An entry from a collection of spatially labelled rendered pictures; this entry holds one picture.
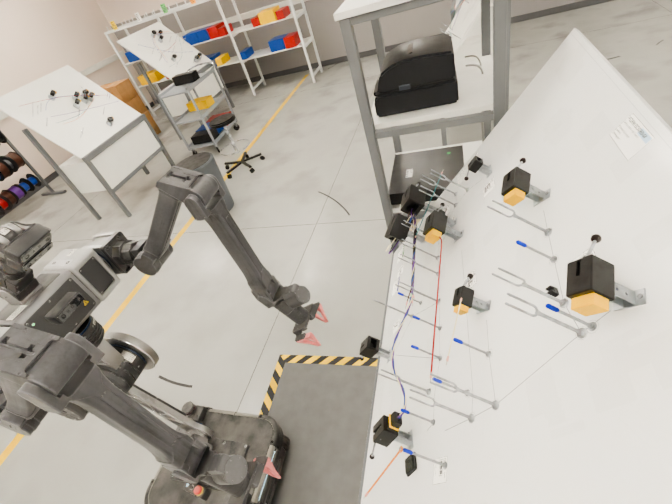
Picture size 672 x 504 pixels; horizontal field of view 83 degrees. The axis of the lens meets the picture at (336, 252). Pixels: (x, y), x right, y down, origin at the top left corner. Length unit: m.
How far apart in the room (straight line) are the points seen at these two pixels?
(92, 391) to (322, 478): 1.62
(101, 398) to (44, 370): 0.11
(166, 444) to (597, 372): 0.79
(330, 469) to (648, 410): 1.81
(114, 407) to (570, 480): 0.73
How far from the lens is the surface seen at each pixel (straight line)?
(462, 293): 0.90
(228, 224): 1.05
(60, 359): 0.77
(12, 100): 5.85
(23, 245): 1.09
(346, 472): 2.23
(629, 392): 0.64
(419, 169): 1.82
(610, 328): 0.69
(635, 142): 0.86
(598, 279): 0.62
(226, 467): 0.96
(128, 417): 0.85
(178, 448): 0.96
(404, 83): 1.49
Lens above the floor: 2.05
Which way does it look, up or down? 39 degrees down
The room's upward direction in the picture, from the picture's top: 20 degrees counter-clockwise
